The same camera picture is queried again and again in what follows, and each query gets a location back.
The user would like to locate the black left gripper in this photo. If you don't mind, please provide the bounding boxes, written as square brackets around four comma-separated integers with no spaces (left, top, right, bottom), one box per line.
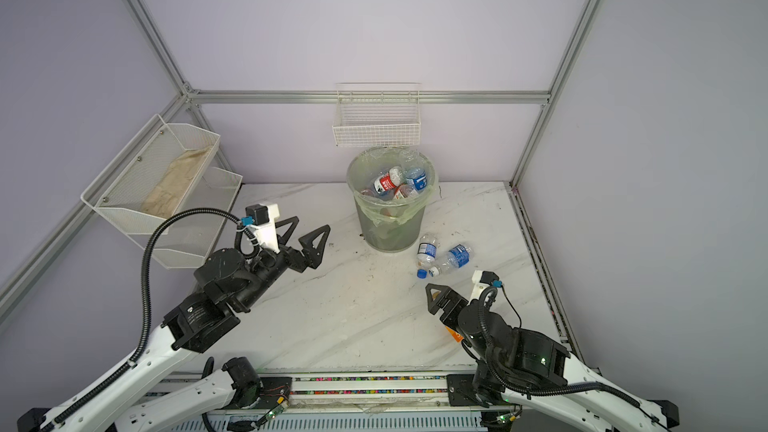
[234,218,328,313]

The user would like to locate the small crushed bottle blue label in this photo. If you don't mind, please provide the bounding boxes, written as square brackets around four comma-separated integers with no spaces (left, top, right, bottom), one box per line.
[416,244,473,279]

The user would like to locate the small clear bottle blue white label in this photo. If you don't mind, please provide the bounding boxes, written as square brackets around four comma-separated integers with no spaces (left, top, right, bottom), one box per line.
[416,233,438,270]

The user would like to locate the red cap clear bottle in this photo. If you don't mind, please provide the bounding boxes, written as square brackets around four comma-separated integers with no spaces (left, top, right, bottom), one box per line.
[373,166,404,195]

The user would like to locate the orange NFC juice bottle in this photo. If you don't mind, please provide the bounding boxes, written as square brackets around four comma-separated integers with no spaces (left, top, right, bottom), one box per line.
[446,327,464,343]

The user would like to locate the clear bottle green neck label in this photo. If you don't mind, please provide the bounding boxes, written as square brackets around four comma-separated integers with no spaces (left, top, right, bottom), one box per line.
[393,184,418,200]

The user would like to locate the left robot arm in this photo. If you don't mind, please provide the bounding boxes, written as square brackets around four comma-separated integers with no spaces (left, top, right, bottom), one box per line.
[17,204,331,431]

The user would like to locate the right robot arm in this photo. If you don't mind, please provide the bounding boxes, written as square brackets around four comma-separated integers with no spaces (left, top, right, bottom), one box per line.
[425,280,680,431]

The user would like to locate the green plastic bin liner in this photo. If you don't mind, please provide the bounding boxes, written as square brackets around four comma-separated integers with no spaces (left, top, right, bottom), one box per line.
[346,147,439,226]

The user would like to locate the grey mesh waste bin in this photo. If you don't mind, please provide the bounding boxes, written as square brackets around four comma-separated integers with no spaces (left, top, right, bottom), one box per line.
[346,147,439,252]

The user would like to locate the beige cloth in shelf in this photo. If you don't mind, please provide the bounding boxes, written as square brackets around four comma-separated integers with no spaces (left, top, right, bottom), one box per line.
[140,147,210,219]

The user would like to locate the white two-tier mesh shelf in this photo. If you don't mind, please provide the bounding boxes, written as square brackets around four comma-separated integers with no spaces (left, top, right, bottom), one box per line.
[81,115,242,249]

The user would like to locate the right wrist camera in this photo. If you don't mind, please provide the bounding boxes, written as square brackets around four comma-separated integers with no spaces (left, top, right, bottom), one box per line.
[469,269,502,301]

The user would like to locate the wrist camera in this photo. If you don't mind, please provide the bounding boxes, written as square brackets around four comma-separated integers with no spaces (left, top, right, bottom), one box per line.
[241,203,280,253]
[469,269,502,301]

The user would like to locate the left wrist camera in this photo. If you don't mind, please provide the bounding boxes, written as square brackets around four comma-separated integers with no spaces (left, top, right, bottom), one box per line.
[241,203,280,253]

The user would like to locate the white wire wall basket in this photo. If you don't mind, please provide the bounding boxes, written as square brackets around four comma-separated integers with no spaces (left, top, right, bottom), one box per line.
[332,82,421,148]

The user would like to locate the aluminium front rail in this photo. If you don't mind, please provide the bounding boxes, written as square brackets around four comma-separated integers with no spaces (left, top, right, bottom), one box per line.
[143,368,613,430]

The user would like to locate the aluminium frame profiles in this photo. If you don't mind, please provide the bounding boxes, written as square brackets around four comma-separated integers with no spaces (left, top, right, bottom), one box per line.
[0,0,628,337]

